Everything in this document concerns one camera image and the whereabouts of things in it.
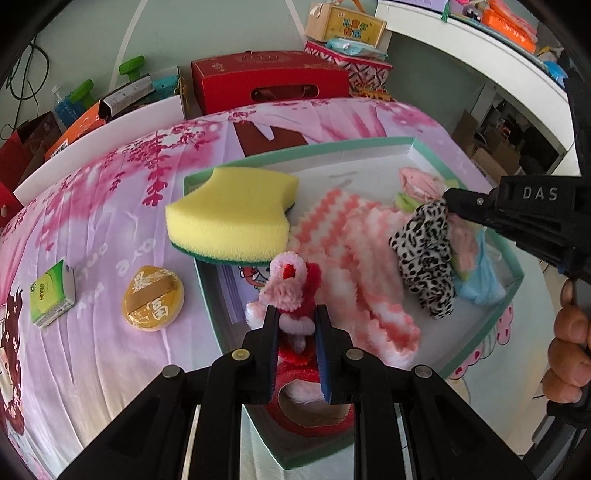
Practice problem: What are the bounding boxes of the light blue wipes packet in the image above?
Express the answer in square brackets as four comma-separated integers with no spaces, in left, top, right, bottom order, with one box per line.
[325,38,387,60]

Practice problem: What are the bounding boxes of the green tissue packet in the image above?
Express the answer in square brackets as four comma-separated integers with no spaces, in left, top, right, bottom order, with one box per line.
[30,259,77,328]

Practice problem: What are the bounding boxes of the orange carton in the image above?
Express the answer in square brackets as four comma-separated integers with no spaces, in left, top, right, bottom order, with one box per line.
[44,99,109,162]

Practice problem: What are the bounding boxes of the light blue cloth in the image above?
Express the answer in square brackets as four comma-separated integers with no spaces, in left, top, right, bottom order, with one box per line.
[455,231,506,305]

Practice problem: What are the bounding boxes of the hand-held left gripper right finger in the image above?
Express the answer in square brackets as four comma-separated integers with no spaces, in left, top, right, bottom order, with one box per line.
[314,305,536,480]

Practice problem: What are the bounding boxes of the black carton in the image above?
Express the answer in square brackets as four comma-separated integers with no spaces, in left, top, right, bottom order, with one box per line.
[102,76,155,118]

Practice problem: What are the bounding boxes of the white desk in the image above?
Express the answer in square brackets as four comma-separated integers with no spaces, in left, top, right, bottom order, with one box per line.
[375,0,583,176]

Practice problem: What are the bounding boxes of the blue water bottle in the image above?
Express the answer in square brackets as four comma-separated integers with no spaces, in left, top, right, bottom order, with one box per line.
[51,85,86,127]

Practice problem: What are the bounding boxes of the tan carry box with handle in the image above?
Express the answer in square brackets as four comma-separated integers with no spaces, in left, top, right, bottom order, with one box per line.
[305,2,387,49]

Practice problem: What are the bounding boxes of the white tray box teal rim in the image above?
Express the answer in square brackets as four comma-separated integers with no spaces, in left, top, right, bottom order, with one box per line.
[183,136,525,470]

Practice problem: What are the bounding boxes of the round yellow wrapped cake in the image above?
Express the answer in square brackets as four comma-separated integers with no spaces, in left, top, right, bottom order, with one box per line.
[121,264,185,332]

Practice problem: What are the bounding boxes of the black cables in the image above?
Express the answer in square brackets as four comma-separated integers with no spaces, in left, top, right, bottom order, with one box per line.
[0,41,51,139]

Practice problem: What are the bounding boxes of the yellow green sponge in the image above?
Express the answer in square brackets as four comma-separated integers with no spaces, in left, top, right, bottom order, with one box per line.
[165,167,300,266]

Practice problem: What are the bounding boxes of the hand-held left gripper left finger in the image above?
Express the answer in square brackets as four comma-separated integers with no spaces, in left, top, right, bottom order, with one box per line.
[58,307,280,480]

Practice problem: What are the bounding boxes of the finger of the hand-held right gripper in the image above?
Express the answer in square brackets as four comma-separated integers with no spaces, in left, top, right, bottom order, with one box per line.
[442,187,500,214]
[450,210,522,247]

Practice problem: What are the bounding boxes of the pink white striped fluffy towel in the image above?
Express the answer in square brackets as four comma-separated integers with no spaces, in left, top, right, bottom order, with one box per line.
[288,188,455,370]

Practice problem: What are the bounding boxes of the red gift box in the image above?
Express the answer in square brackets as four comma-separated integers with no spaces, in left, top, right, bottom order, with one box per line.
[191,50,351,116]

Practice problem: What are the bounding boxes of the leopard print scrunchie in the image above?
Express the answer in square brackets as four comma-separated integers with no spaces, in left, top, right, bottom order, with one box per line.
[389,199,458,320]

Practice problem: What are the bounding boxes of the peach pink cloth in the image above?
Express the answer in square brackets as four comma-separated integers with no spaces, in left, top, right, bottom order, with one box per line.
[398,166,446,204]

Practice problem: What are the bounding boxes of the pile of colourful stationery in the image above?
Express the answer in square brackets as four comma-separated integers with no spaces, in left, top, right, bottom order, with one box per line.
[450,0,485,21]

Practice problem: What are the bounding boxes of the white storage box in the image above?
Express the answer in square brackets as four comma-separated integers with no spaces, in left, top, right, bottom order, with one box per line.
[13,95,188,208]

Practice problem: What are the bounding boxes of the red white patterned box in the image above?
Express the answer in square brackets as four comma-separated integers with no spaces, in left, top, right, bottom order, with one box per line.
[304,41,393,95]

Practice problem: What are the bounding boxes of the person's right hand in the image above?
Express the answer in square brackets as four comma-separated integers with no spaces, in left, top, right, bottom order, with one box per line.
[541,277,591,404]

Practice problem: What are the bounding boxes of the pile of cardboard boxes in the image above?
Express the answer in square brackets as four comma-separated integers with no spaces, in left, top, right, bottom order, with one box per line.
[450,108,555,185]

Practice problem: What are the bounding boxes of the teal plastic toy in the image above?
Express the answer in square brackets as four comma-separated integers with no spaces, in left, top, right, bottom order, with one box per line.
[152,76,181,97]

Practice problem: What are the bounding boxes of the red gold ornament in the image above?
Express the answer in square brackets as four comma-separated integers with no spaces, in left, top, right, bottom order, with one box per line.
[353,85,398,102]

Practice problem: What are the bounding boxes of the orange packet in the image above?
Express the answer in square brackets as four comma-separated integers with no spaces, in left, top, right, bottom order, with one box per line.
[482,0,539,54]

